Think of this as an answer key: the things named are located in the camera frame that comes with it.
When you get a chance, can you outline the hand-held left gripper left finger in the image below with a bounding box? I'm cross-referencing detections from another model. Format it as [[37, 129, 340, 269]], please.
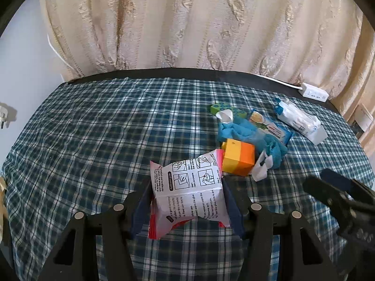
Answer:
[[44, 178, 153, 281]]

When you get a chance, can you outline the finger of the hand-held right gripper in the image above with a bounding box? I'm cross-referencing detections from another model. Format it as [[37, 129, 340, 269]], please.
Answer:
[[320, 168, 375, 205], [303, 176, 355, 220]]

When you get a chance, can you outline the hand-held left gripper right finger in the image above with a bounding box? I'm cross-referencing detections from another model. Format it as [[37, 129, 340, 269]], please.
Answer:
[[221, 177, 340, 281]]

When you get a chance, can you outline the red and white packet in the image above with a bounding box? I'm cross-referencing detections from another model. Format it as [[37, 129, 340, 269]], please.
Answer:
[[149, 149, 230, 239]]

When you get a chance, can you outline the blue cracker packet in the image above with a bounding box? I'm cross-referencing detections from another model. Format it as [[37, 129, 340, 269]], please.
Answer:
[[249, 110, 293, 145]]

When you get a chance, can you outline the large white folded paper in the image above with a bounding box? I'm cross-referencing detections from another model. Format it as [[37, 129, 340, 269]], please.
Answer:
[[251, 149, 274, 182]]

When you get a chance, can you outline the yellow and orange toy block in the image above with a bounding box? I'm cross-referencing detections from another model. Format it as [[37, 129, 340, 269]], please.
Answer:
[[220, 139, 256, 177]]

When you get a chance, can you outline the white printed box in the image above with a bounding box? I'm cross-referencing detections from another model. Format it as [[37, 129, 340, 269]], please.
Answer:
[[347, 103, 374, 132]]

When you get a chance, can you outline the white and blue tissue pack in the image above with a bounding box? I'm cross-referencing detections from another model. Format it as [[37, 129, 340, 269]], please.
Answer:
[[275, 99, 328, 145]]

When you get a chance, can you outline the blue towel cloth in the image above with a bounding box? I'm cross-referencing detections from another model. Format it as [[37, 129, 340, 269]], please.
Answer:
[[217, 116, 288, 169]]

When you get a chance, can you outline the blue plaid tablecloth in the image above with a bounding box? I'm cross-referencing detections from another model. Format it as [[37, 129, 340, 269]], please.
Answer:
[[0, 77, 375, 281]]

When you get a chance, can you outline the white power strip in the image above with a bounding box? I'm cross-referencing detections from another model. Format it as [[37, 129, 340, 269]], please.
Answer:
[[299, 83, 329, 102]]

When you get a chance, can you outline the green toy piece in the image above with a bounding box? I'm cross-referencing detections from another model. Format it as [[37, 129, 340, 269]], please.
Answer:
[[210, 102, 252, 118]]

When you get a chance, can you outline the beige cloth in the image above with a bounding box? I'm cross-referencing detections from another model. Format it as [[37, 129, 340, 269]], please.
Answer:
[[0, 176, 9, 220]]

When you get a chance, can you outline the beige patterned curtain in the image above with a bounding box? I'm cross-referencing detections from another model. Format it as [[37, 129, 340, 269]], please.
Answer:
[[39, 0, 375, 123]]

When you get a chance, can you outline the white power strip cable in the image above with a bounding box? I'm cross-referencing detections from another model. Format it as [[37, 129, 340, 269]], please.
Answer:
[[259, 74, 304, 90]]

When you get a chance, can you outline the white wall plug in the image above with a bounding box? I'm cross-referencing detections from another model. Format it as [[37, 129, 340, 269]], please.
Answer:
[[0, 102, 17, 129]]

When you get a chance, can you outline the thin white wall cable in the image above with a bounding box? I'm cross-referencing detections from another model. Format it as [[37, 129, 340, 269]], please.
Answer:
[[47, 33, 74, 81]]

